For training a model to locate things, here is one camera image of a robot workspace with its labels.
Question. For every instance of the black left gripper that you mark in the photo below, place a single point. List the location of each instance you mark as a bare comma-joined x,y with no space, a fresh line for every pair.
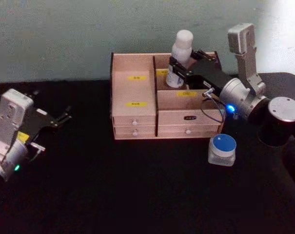
37,119

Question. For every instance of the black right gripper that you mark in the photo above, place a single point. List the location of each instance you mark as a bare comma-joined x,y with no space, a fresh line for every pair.
208,73

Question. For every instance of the white plastic bottle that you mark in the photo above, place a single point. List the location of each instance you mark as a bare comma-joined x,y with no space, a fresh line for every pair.
182,51

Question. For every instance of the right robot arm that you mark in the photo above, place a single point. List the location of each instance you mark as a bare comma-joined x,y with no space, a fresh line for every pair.
236,93

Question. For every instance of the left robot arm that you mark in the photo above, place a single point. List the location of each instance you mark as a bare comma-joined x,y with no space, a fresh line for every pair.
8,117

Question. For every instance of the wide wooden drawer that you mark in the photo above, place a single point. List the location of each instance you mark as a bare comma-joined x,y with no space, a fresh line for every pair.
171,118
171,131

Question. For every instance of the wooden desk organizer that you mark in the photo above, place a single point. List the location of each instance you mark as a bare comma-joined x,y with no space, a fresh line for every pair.
135,97

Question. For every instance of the small wooden drawer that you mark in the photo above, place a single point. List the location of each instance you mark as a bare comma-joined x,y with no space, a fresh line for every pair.
127,120
127,131

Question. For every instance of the clear jar with blue lid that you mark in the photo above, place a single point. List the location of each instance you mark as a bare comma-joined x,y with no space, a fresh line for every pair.
222,146

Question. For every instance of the black table cloth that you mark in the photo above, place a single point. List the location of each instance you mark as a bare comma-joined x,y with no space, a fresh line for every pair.
113,185

